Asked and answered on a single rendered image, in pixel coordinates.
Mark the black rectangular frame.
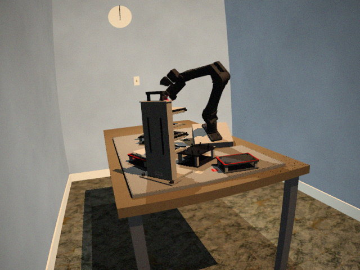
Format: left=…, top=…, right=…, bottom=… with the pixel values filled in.
left=138, top=136, right=145, bottom=145

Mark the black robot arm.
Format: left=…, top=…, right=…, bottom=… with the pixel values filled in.
left=160, top=61, right=231, bottom=142

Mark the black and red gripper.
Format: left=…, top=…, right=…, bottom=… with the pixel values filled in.
left=164, top=85, right=180, bottom=101

